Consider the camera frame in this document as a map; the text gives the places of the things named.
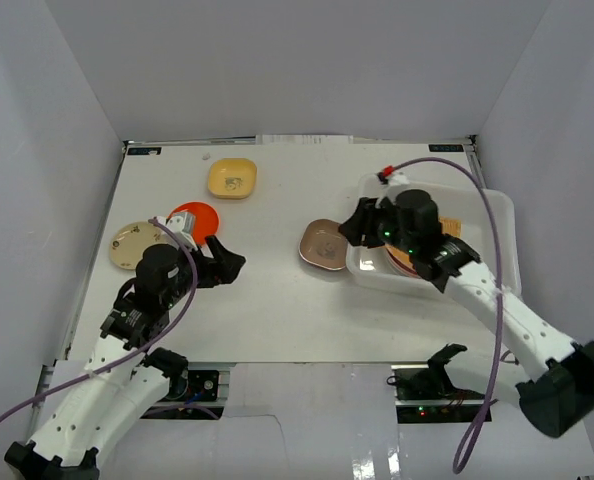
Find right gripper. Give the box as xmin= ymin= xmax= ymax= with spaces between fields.
xmin=339 ymin=195 xmax=418 ymax=255

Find brown square plate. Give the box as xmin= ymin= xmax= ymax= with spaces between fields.
xmin=298 ymin=219 xmax=348 ymax=272

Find pink round plate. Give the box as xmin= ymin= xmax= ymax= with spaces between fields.
xmin=383 ymin=245 xmax=419 ymax=279

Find orange round plate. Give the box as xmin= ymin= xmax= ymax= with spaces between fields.
xmin=168 ymin=201 xmax=220 ymax=246

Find yellow square plate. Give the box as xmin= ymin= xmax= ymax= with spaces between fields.
xmin=207 ymin=158 xmax=257 ymax=200

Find beige patterned round plate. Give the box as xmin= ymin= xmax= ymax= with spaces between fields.
xmin=109 ymin=221 xmax=161 ymax=270

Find woven bamboo tray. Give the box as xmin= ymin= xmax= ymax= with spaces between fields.
xmin=439 ymin=216 xmax=462 ymax=238

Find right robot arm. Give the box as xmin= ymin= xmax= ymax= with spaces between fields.
xmin=338 ymin=189 xmax=594 ymax=438

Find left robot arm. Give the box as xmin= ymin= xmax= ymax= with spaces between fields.
xmin=4 ymin=236 xmax=246 ymax=479

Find white plastic bin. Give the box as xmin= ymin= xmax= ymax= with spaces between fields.
xmin=346 ymin=178 xmax=522 ymax=301

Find right table label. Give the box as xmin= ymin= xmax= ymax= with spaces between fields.
xmin=428 ymin=144 xmax=464 ymax=153

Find table label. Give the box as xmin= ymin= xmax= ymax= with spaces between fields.
xmin=126 ymin=146 xmax=162 ymax=156
xmin=428 ymin=144 xmax=464 ymax=153

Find papers at back edge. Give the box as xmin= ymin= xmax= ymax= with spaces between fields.
xmin=255 ymin=134 xmax=354 ymax=145

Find left table label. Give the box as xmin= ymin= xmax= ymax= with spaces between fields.
xmin=126 ymin=146 xmax=162 ymax=156

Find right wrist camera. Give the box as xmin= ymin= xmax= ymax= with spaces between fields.
xmin=377 ymin=166 xmax=411 ymax=202

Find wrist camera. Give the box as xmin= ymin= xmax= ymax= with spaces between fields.
xmin=377 ymin=166 xmax=411 ymax=202
xmin=148 ymin=212 xmax=198 ymax=251

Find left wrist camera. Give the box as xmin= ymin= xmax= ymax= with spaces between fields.
xmin=148 ymin=212 xmax=198 ymax=251

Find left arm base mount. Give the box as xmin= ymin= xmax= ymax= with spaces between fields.
xmin=142 ymin=348 xmax=223 ymax=420

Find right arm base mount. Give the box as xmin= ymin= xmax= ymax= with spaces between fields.
xmin=386 ymin=344 xmax=484 ymax=425

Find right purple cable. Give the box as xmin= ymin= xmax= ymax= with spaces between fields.
xmin=386 ymin=156 xmax=508 ymax=475

